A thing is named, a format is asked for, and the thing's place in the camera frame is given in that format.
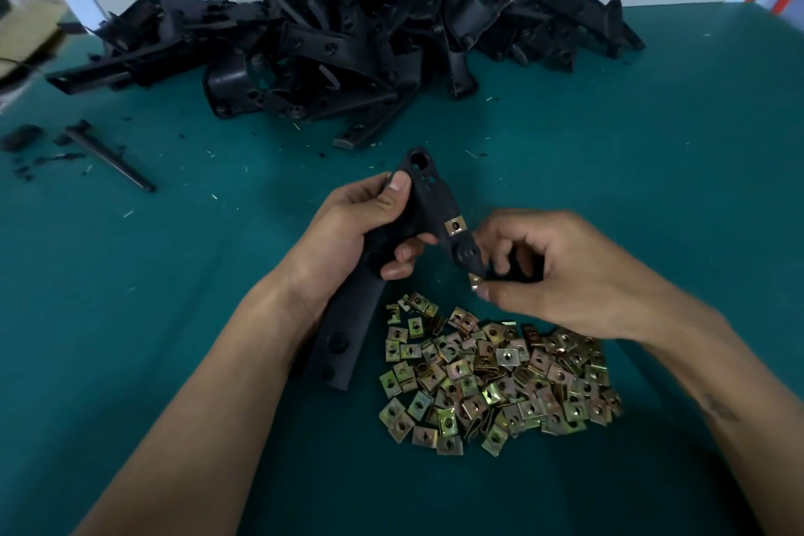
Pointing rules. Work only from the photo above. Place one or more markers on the person's right hand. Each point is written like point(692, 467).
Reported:
point(584, 285)

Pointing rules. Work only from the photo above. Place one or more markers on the person's left hand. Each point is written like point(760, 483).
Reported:
point(333, 247)

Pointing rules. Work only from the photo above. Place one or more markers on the black bracket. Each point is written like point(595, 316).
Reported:
point(427, 190)

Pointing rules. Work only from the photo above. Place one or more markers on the pile of brass clip nuts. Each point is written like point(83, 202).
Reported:
point(496, 379)

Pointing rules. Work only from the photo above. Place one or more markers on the pile of black plastic brackets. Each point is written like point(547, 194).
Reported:
point(352, 39)

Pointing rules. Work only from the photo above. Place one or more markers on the person's right forearm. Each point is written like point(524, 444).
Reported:
point(741, 416)

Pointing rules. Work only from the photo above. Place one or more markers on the person's left forearm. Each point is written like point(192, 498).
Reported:
point(189, 429)

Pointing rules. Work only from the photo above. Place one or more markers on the green table cloth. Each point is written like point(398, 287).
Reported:
point(126, 303)

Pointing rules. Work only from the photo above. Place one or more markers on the thin black plastic strip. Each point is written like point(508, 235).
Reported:
point(111, 156)

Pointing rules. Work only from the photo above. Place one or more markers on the small black plastic scrap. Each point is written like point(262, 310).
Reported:
point(22, 137)

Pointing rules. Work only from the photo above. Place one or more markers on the brown cardboard piece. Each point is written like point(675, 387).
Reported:
point(28, 33)

